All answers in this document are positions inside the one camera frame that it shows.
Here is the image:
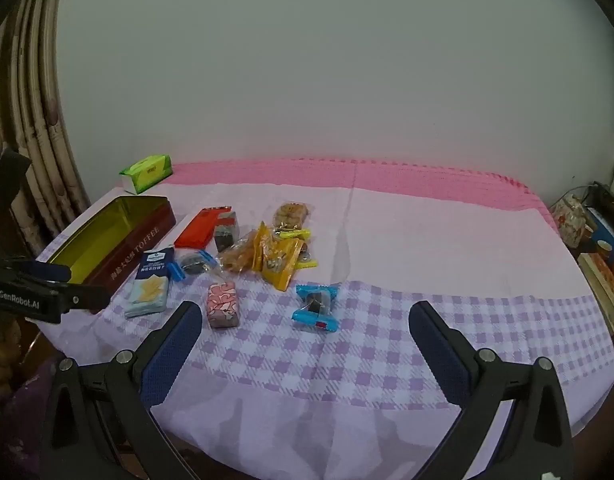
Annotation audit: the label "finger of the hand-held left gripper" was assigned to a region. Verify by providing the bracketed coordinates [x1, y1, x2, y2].
[57, 284, 111, 315]
[9, 259, 72, 283]

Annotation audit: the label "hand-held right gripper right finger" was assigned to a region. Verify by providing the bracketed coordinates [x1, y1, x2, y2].
[408, 301, 575, 480]

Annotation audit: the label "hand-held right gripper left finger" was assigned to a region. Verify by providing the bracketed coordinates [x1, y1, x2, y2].
[41, 301, 204, 480]

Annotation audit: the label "pink patterned candy packet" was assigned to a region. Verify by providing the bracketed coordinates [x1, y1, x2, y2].
[206, 281, 241, 329]

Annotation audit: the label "navy white cracker packet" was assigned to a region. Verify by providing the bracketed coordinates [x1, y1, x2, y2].
[124, 245, 175, 318]

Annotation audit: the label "dark red gold tin box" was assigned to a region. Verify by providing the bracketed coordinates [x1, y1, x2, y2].
[36, 196, 176, 316]

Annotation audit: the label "clear packet with blue ends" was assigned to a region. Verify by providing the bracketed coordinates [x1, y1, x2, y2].
[168, 249, 218, 282]

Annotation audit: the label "clear packet orange fried snack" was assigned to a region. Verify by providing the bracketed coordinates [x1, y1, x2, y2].
[216, 230, 260, 275]

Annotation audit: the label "small dark silver packet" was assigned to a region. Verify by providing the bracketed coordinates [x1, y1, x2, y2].
[214, 211, 240, 253]

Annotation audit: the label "red snack packet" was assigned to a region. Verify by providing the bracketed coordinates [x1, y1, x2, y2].
[174, 205, 238, 250]

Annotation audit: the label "cyan packet dark snack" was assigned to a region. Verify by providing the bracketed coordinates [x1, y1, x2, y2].
[292, 283, 341, 334]

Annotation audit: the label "yellow snack packet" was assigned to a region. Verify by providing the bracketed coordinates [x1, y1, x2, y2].
[252, 221, 278, 272]
[261, 237, 306, 291]

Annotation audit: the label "clear packet brown cookies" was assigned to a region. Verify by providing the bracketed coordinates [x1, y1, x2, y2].
[272, 201, 312, 233]

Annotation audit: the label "pink purple checked tablecloth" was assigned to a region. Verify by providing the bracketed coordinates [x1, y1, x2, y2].
[34, 157, 614, 480]

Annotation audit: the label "green tissue box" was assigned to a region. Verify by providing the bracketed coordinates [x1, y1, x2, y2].
[119, 155, 174, 195]

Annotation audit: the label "beige patterned curtain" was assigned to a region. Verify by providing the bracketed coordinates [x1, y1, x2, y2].
[0, 0, 92, 261]

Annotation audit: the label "stack of books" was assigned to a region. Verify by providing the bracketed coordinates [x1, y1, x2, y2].
[577, 252, 614, 333]

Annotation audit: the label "floral fabric bag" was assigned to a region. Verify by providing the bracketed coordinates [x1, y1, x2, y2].
[551, 195, 595, 248]

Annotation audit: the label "black device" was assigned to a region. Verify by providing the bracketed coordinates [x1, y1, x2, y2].
[592, 180, 614, 221]

